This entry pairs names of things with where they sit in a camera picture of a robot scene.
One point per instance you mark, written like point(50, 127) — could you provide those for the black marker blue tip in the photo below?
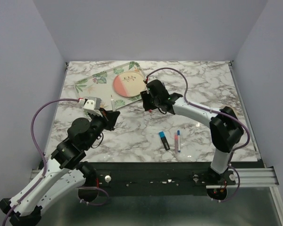
point(164, 140)

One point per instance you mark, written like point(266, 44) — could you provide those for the pink cream plate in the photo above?
point(129, 84)

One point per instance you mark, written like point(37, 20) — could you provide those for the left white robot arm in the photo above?
point(63, 171)

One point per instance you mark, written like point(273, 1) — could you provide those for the white pen blue tip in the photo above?
point(178, 141)

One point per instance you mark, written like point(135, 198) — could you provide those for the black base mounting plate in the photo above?
point(154, 178)

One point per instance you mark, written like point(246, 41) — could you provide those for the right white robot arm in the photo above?
point(225, 130)

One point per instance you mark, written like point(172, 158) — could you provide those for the leaf patterned tray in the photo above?
point(100, 85)

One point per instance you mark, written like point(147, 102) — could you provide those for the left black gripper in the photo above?
point(111, 119)

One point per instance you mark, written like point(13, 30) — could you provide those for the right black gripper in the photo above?
point(145, 96)

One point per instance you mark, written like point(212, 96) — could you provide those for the small patterned bowl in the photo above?
point(234, 111)

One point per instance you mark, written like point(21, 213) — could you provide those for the pink pen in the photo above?
point(176, 142)

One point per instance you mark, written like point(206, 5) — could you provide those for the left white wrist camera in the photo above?
point(91, 105)

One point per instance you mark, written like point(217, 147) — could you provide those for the white pen red tip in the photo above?
point(113, 104)

